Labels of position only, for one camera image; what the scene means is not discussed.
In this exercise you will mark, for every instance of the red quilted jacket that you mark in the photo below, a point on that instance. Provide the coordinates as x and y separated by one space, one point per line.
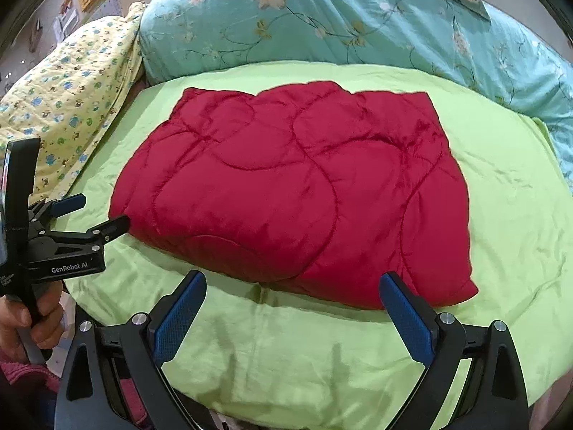
291 188

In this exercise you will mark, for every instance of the teal floral quilt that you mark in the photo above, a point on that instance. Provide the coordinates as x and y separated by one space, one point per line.
358 22

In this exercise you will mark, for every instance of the light green bed sheet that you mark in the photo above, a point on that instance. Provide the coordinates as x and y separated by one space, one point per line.
313 358

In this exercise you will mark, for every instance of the person's left hand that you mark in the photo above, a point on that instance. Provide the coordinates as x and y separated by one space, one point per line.
27 318

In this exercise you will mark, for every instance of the yellow printed blanket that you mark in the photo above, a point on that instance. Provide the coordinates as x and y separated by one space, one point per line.
76 85

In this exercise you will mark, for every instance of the pink bed sheet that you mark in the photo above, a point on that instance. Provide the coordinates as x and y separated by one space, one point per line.
553 403

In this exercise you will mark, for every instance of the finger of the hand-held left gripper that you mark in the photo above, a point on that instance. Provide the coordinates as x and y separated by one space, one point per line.
67 204
100 228

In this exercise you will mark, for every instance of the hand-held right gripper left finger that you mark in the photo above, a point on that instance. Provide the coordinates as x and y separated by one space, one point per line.
179 318

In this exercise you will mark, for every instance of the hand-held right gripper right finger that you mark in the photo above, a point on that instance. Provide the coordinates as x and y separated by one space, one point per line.
408 318

